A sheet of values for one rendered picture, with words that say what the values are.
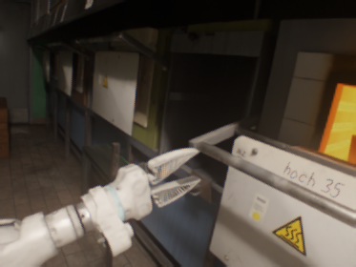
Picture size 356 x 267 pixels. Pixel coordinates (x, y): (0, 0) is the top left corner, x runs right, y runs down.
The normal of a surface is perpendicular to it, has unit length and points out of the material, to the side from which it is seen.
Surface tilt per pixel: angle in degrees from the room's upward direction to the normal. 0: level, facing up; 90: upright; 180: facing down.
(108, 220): 18
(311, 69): 90
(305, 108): 90
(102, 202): 34
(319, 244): 90
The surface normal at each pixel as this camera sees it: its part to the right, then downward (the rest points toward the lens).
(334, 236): -0.78, 0.05
